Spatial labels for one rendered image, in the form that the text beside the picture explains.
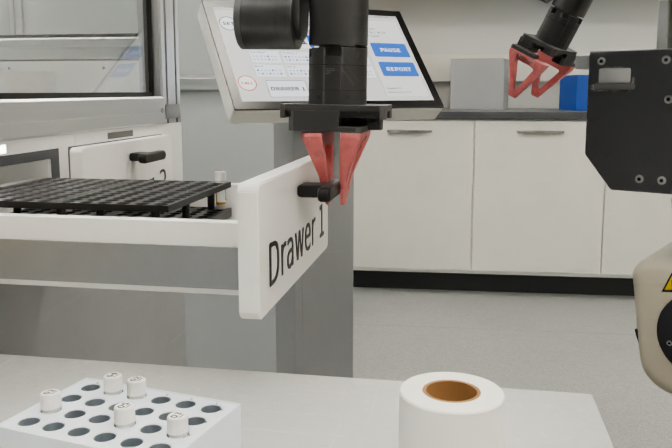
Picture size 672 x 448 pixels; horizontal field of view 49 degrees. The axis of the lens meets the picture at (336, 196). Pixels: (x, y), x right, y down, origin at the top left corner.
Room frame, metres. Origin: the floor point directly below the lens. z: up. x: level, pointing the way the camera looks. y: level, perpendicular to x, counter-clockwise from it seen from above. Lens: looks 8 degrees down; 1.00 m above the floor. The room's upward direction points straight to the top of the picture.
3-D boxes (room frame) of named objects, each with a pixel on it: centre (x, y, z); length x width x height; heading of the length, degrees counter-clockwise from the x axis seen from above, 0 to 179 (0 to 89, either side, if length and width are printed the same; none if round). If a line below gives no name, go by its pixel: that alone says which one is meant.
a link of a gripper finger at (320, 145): (0.74, -0.01, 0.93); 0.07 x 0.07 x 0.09; 80
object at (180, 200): (0.73, 0.14, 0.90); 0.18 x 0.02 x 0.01; 170
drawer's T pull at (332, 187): (0.71, 0.02, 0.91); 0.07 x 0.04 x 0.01; 170
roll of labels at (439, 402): (0.48, -0.08, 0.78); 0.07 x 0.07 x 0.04
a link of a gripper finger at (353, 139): (0.74, 0.01, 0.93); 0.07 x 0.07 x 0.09; 80
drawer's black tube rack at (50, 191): (0.75, 0.24, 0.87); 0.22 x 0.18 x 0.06; 80
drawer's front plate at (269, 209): (0.71, 0.04, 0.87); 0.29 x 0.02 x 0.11; 170
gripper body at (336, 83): (0.74, 0.00, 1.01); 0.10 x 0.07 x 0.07; 80
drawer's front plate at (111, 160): (1.08, 0.30, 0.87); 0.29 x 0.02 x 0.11; 170
